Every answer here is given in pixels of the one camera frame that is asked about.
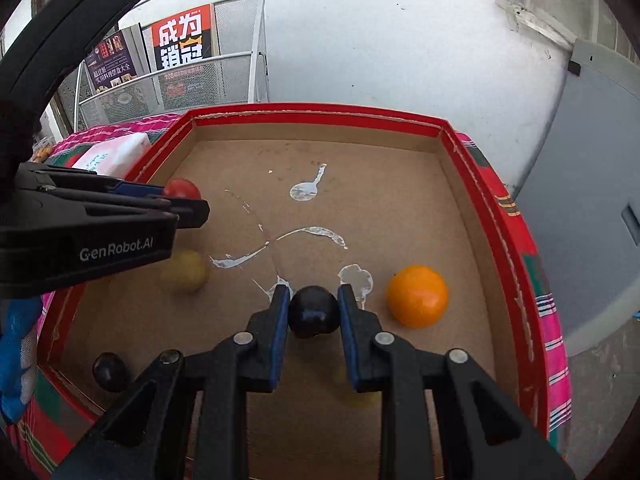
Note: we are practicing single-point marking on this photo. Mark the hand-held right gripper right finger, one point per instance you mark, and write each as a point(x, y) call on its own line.
point(350, 340)

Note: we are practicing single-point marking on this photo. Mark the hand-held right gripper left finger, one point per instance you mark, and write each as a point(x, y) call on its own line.
point(280, 330)

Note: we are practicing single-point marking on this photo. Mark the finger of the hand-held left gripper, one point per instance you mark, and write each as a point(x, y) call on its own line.
point(135, 189)
point(192, 212)

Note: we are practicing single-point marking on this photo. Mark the red tomato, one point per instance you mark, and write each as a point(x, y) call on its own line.
point(184, 189)

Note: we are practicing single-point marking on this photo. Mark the dark purple plum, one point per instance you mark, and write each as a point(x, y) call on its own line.
point(110, 371)
point(313, 311)

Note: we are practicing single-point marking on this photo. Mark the orange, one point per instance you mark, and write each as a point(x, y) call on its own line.
point(417, 296)

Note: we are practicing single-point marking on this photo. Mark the red cardboard box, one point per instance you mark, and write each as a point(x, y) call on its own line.
point(350, 200)

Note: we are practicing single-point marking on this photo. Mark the person's left hand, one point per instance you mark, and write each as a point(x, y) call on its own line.
point(15, 355)

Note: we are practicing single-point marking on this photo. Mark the white tissue package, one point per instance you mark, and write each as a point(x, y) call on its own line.
point(115, 152)

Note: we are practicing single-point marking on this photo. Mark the pile of brown longans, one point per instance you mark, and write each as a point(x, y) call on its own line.
point(42, 150)

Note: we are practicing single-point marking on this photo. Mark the dark cookbook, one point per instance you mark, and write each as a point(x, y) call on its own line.
point(112, 65)

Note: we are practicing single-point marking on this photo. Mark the red and black book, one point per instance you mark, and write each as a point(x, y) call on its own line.
point(182, 35)

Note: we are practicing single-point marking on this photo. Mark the white metal mesh rack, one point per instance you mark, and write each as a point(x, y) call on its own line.
point(235, 35)

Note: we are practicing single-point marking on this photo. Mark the plaid tablecloth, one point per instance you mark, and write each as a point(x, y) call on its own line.
point(552, 340)

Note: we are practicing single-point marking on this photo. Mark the grey metal cabinet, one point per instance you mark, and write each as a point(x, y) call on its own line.
point(590, 185)

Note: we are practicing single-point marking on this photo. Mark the window frame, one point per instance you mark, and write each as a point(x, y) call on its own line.
point(545, 5)

